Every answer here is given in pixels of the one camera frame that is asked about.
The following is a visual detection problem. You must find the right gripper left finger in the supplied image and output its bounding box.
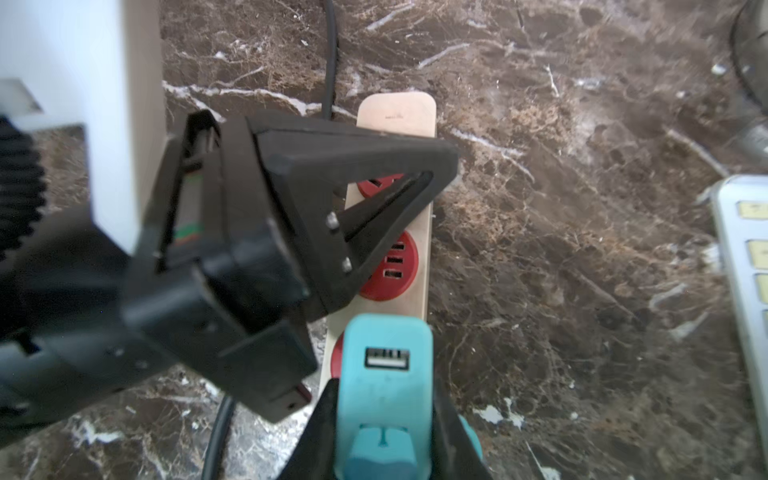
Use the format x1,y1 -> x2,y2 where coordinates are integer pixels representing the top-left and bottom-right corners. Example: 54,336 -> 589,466
277,379 -> 339,480

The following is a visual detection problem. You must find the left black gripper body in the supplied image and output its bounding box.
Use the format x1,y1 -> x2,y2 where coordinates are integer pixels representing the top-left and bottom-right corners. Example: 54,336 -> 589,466
1,110 -> 317,446

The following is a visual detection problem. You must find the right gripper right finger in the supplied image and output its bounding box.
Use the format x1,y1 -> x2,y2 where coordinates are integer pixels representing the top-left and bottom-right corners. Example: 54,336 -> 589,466
430,377 -> 492,479

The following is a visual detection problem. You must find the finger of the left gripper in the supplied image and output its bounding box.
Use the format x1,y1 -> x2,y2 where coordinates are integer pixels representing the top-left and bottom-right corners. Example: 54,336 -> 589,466
248,110 -> 459,321

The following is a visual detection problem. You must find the beige red power strip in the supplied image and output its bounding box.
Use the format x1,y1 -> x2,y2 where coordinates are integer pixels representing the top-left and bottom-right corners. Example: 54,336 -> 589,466
319,91 -> 446,387

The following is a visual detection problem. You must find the teal charger plug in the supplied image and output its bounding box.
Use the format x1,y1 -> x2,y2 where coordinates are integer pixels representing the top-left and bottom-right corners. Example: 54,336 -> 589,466
332,313 -> 484,480

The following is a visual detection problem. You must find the white wireless keyboard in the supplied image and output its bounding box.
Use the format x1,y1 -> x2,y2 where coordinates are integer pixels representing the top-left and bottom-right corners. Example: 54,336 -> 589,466
711,175 -> 767,451

